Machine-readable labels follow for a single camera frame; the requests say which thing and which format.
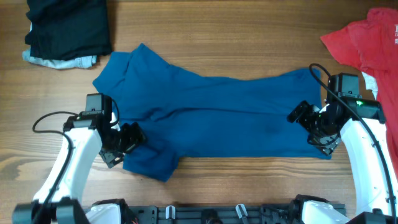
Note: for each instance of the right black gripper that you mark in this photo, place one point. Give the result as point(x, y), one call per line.
point(325, 144)

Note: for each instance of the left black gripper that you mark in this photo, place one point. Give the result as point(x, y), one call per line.
point(134, 137)

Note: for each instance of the blue polo shirt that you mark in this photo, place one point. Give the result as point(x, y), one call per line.
point(183, 114)

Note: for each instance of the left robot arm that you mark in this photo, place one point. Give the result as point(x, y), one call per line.
point(90, 133)

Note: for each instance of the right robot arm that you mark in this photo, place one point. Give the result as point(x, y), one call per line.
point(361, 126)

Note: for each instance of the light grey folded garment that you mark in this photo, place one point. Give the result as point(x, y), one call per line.
point(59, 63)

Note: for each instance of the red t-shirt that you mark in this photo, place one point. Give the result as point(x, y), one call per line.
point(370, 46)

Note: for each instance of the black folded garment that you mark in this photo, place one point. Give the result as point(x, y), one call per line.
point(89, 15)

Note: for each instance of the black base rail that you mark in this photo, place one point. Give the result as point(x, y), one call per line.
point(265, 214)

